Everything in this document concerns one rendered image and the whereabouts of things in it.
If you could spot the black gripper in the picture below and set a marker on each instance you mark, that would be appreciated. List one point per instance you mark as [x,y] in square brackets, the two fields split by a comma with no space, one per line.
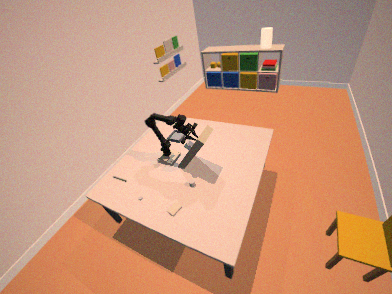
[187,136]

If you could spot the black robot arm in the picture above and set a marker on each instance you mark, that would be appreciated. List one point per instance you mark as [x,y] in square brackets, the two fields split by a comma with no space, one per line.
[169,120]

